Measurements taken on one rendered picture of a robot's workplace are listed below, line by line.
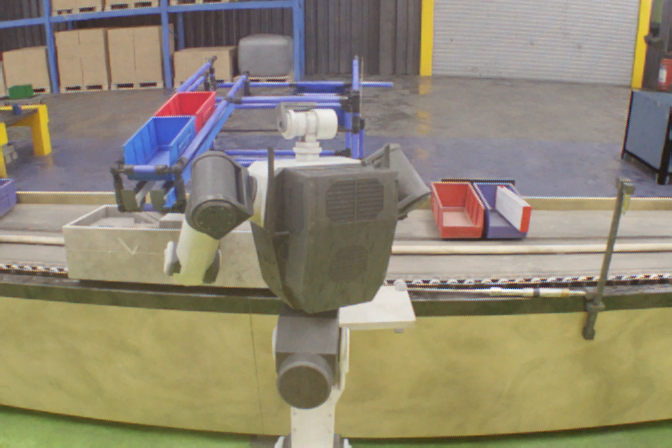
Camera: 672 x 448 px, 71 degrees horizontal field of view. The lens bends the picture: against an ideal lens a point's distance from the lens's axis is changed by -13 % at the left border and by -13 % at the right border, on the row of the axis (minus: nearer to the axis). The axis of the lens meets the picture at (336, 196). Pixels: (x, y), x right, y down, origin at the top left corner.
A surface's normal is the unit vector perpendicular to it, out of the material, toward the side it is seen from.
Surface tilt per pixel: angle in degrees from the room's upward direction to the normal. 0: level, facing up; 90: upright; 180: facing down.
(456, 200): 88
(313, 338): 33
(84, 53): 90
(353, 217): 80
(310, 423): 70
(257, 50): 88
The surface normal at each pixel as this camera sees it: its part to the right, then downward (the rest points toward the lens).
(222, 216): 0.20, 0.69
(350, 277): 0.46, 0.40
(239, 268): -0.03, 0.20
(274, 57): 0.07, 0.43
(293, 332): -0.03, -0.58
